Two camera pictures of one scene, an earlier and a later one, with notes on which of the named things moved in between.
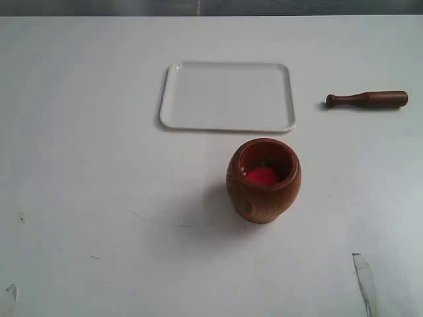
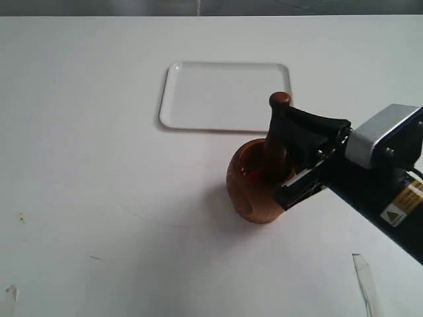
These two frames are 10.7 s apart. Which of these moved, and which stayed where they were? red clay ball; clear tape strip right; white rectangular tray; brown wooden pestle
Moved: brown wooden pestle
Stayed: clear tape strip right; red clay ball; white rectangular tray
